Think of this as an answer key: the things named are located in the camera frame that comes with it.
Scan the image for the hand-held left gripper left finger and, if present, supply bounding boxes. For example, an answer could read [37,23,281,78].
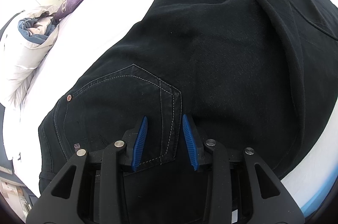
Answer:
[25,116,148,224]

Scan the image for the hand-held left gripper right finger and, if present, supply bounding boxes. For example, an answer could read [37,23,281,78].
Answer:
[182,114,307,224]

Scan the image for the black denim pants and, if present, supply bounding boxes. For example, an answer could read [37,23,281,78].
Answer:
[38,0,338,224]

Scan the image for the bed with white sheet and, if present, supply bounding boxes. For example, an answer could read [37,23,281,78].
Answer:
[0,0,338,214]

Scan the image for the bedside table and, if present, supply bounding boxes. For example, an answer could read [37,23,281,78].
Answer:
[0,155,35,214]

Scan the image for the rolled grey white duvet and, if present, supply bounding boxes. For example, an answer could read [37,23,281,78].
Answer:
[0,5,60,108]

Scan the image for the dark grey headboard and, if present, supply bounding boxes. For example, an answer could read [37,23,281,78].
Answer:
[0,10,25,36]

